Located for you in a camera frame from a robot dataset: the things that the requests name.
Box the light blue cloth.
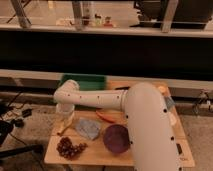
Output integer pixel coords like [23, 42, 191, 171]
[75, 117, 101, 140]

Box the wooden table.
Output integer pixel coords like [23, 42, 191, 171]
[44, 76, 196, 168]

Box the black rectangular remote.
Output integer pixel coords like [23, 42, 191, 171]
[176, 143, 182, 154]

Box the yellow banana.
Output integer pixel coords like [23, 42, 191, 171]
[57, 117, 73, 136]

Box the orange fruit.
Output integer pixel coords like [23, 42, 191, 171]
[158, 86, 166, 94]

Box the orange carrot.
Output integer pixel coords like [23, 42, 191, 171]
[95, 110, 125, 123]

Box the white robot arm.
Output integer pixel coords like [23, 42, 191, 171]
[54, 80, 182, 171]

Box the green plastic tray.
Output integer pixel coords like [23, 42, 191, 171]
[53, 73, 108, 104]

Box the white paper cup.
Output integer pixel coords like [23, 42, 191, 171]
[169, 112, 177, 126]

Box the bunch of red grapes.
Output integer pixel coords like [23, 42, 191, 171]
[56, 137, 88, 160]

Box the purple bowl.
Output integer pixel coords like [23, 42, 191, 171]
[103, 124, 130, 154]

